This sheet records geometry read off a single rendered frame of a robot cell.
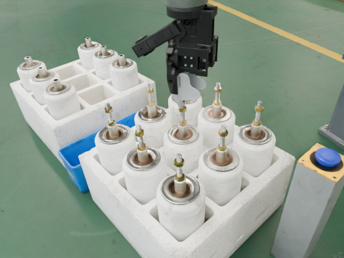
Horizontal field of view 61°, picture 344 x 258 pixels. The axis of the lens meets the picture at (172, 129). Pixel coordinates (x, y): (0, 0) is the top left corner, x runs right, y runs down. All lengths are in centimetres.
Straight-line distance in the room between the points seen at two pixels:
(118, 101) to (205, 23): 54
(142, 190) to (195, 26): 35
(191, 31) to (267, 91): 87
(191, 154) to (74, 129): 42
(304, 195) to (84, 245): 55
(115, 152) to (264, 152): 34
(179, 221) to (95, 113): 52
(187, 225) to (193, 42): 34
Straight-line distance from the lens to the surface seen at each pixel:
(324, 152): 58
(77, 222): 89
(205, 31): 54
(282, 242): 74
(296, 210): 65
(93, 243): 84
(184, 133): 68
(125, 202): 66
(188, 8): 52
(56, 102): 94
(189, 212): 56
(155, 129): 74
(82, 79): 120
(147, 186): 64
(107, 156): 71
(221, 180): 61
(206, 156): 63
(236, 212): 64
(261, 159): 70
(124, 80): 103
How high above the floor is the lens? 69
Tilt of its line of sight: 38 degrees down
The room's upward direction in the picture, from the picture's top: 4 degrees counter-clockwise
